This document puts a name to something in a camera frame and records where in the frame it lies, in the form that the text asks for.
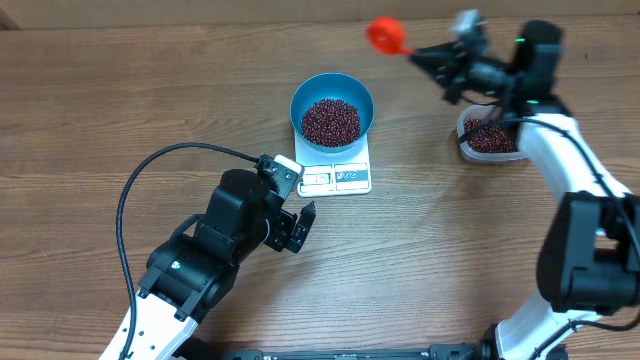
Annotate red scoop with blue handle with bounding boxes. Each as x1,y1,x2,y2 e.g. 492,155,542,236
366,16,415,56

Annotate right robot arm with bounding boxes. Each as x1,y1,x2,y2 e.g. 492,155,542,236
409,13,639,359

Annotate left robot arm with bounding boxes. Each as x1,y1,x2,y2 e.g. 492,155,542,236
102,163,315,359

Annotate white digital kitchen scale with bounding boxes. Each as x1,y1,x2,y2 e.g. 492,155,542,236
294,134,372,198

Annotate red beans in bowl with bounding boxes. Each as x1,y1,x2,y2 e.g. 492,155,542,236
301,98,361,148

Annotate blue plastic bowl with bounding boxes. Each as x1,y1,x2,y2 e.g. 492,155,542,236
289,72,376,152

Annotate clear plastic container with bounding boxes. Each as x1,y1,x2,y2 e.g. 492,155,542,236
456,105,526,163

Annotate red adzuki beans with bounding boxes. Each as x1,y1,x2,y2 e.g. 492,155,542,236
467,126,517,153

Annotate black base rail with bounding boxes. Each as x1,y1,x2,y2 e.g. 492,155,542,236
174,337,569,360

